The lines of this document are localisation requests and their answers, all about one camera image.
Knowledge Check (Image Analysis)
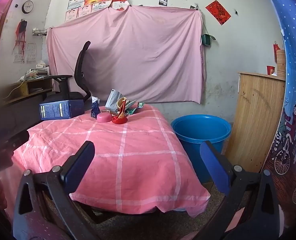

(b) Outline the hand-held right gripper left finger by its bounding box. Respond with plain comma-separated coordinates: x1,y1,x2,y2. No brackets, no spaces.
12,141,98,240

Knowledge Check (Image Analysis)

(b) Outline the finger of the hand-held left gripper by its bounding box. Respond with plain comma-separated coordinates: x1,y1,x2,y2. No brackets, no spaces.
0,130,30,155

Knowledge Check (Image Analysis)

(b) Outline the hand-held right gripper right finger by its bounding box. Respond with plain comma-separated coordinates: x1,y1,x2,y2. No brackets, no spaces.
200,140,284,240

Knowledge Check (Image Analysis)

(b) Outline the blue plastic bucket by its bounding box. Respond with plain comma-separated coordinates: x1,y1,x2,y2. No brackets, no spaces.
170,114,232,183

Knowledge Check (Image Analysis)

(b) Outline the blue white wrapper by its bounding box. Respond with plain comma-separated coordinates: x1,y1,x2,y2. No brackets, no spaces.
90,96,101,119

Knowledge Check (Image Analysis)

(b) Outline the silver green wrapper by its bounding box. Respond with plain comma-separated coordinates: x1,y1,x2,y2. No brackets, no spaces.
126,100,138,116

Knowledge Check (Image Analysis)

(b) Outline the white torn paper box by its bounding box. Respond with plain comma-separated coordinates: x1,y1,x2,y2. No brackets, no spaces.
105,89,125,113

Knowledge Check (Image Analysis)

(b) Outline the wooden desk with shelves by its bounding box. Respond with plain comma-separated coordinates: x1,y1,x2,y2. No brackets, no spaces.
3,76,53,105

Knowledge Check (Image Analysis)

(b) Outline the dark blue cardboard box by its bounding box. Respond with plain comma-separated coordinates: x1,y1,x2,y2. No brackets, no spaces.
39,99,85,121

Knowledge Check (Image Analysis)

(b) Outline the pink checked tablecloth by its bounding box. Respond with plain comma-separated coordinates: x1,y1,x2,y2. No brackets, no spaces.
0,104,211,218

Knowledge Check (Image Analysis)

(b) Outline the stack of books and papers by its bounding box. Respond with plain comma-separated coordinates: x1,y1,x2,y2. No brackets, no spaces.
19,67,50,81

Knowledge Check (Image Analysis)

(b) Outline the light wooden cabinet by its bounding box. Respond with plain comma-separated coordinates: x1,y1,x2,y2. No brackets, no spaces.
224,72,287,173

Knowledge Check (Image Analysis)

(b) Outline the white cardboard box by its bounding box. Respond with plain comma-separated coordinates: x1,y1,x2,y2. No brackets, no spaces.
36,60,50,73

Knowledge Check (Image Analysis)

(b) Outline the black office chair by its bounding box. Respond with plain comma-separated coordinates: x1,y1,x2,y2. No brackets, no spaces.
39,41,92,105

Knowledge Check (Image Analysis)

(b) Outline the red hanging tassel ornament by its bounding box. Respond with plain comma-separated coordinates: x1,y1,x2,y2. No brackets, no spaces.
13,19,29,55

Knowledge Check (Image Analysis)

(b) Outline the light wooden round container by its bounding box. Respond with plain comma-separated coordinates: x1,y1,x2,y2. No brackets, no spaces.
276,49,286,80

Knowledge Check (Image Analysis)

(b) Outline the green hanging pouch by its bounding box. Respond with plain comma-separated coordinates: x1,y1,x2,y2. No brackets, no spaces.
201,33,216,47

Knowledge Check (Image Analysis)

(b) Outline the pink hanging bed sheet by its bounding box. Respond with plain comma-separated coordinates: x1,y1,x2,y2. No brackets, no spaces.
46,5,206,104

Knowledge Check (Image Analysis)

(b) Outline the red hanging bag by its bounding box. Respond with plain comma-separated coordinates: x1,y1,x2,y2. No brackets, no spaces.
273,44,281,64

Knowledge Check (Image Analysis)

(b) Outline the blue printed curtain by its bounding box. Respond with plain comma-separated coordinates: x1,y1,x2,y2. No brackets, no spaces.
259,0,296,205

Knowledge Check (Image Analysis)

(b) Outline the white cable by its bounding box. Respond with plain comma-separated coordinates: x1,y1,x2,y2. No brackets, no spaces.
9,80,23,96

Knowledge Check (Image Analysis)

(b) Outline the white paper wall sheet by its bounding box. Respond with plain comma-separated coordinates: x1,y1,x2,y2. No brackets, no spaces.
13,52,26,64

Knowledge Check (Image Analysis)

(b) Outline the white wall calendar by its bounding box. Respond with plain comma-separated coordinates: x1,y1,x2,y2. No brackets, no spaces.
26,43,37,63

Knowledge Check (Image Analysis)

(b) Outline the wire wall rack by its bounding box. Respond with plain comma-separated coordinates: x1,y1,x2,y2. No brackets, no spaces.
33,27,49,37

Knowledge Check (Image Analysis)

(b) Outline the round black wall clock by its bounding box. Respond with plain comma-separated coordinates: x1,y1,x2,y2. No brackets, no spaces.
22,0,34,14

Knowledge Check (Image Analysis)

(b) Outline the red wall poster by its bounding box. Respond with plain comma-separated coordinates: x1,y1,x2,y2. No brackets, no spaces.
205,0,231,26

